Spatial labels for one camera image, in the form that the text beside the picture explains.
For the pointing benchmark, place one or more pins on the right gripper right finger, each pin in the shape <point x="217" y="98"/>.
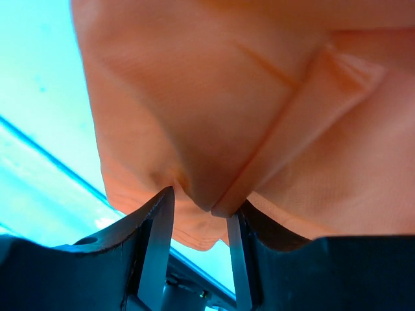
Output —
<point x="276" y="269"/>

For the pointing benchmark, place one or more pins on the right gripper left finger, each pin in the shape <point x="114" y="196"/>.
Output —
<point x="121" y="267"/>

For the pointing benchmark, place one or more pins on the orange t-shirt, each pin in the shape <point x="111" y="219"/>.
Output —
<point x="305" y="108"/>

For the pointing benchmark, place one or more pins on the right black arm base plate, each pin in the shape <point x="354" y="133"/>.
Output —
<point x="188" y="287"/>

